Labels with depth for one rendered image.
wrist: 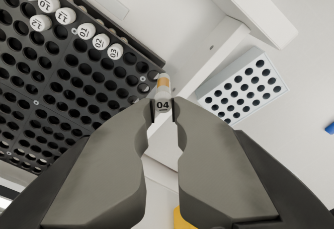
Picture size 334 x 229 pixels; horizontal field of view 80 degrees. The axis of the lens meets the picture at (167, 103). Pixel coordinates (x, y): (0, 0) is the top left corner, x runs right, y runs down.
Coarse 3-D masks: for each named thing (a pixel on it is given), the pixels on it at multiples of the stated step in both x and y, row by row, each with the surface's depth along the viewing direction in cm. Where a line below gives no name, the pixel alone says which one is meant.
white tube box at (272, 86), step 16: (256, 48) 31; (240, 64) 31; (256, 64) 32; (272, 64) 30; (208, 80) 35; (224, 80) 31; (240, 80) 32; (256, 80) 32; (272, 80) 33; (208, 96) 33; (224, 96) 33; (240, 96) 33; (256, 96) 33; (272, 96) 33; (224, 112) 35; (240, 112) 35
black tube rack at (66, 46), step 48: (0, 0) 17; (0, 48) 19; (48, 48) 19; (144, 48) 21; (0, 96) 21; (48, 96) 23; (96, 96) 21; (144, 96) 21; (0, 144) 25; (48, 144) 24
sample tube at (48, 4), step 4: (40, 0) 16; (44, 0) 16; (48, 0) 16; (52, 0) 16; (56, 0) 16; (72, 0) 19; (40, 4) 16; (44, 4) 16; (48, 4) 16; (52, 4) 16; (56, 4) 16; (60, 4) 17; (40, 8) 16; (44, 8) 16; (48, 8) 16; (52, 8) 16; (56, 8) 16; (48, 12) 16
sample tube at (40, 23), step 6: (30, 18) 16; (36, 18) 16; (42, 18) 16; (48, 18) 19; (30, 24) 16; (36, 24) 16; (42, 24) 16; (48, 24) 17; (36, 30) 17; (42, 30) 17
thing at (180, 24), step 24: (120, 0) 22; (144, 0) 22; (168, 0) 22; (192, 0) 22; (120, 24) 24; (144, 24) 24; (168, 24) 24; (192, 24) 24; (216, 24) 24; (240, 24) 18; (168, 48) 25; (192, 48) 25; (216, 48) 20; (168, 72) 27; (192, 72) 22; (0, 168) 28
